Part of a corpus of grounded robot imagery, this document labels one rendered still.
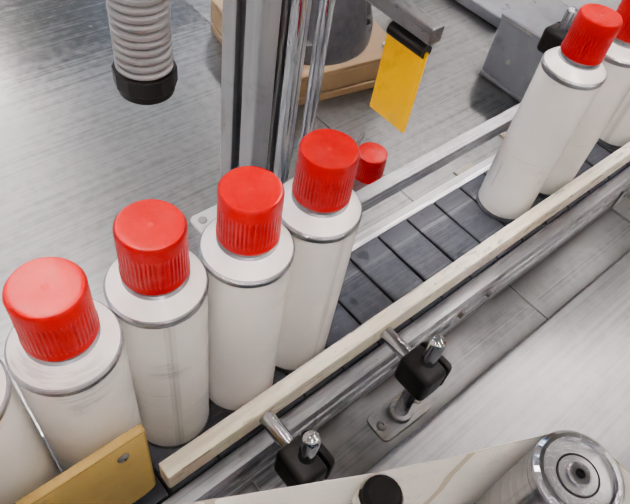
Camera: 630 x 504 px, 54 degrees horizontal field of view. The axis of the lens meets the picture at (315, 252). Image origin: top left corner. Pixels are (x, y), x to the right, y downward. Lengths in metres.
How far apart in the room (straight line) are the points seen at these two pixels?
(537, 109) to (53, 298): 0.41
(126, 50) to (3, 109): 0.44
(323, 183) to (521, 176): 0.29
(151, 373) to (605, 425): 0.35
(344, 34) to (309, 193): 0.44
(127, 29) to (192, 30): 0.55
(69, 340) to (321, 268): 0.15
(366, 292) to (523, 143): 0.19
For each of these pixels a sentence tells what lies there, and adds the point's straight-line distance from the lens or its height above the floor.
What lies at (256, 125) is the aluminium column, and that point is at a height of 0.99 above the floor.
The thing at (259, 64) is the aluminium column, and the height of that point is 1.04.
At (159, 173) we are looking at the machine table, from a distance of 0.68.
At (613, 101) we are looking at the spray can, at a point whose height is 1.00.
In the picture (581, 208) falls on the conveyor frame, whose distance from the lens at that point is 0.69.
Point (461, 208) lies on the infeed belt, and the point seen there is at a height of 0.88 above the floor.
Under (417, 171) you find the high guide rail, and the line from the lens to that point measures 0.52.
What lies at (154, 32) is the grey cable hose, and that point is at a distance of 0.34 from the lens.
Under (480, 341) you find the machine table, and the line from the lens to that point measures 0.60.
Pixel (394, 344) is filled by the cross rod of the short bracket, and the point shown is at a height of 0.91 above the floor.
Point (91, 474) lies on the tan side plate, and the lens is 0.35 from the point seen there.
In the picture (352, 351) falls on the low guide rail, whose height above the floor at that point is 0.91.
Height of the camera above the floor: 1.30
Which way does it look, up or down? 51 degrees down
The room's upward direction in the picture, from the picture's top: 12 degrees clockwise
